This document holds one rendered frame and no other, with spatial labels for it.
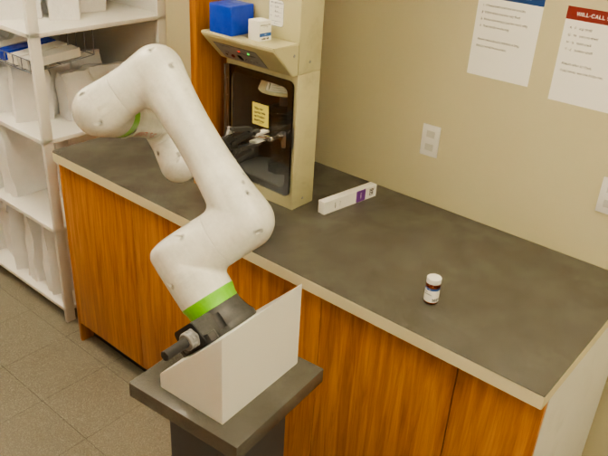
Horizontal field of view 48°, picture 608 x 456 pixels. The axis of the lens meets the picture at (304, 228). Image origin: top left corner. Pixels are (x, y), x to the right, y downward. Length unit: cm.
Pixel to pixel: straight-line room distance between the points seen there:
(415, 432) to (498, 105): 105
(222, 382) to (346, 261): 77
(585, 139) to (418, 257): 61
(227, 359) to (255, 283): 81
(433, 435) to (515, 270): 56
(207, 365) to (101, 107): 63
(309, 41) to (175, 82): 73
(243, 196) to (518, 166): 113
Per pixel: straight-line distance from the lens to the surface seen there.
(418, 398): 197
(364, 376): 206
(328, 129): 273
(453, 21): 236
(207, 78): 244
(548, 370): 181
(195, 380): 151
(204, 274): 150
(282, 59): 212
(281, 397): 159
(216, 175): 150
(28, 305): 367
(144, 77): 160
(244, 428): 152
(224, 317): 150
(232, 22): 221
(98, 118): 164
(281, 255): 209
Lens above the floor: 200
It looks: 28 degrees down
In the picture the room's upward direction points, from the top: 3 degrees clockwise
